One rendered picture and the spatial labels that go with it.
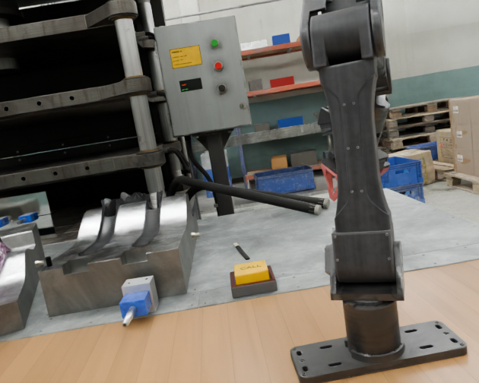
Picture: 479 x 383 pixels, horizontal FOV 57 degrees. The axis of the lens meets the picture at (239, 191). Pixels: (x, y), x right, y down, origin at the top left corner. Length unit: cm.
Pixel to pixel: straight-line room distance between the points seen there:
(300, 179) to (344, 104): 408
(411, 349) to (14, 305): 65
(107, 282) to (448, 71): 761
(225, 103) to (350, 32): 116
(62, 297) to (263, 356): 43
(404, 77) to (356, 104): 737
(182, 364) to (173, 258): 25
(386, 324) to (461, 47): 781
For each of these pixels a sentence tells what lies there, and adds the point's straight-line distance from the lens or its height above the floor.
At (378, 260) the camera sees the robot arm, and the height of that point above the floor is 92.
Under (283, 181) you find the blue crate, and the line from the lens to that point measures 457.
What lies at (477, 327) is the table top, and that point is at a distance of 66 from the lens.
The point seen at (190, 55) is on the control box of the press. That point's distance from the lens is 168.
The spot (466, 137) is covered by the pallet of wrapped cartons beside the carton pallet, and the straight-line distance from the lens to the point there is 507.
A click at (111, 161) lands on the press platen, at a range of 165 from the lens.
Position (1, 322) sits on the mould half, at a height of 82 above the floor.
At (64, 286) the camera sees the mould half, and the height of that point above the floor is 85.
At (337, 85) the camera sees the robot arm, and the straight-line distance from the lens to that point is 53.
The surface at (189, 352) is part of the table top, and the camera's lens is 66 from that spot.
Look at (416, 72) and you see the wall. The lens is 796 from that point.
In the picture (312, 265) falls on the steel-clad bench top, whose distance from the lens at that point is 89.
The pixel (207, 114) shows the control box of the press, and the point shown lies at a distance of 166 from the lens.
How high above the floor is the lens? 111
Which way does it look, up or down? 9 degrees down
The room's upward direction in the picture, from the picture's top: 9 degrees counter-clockwise
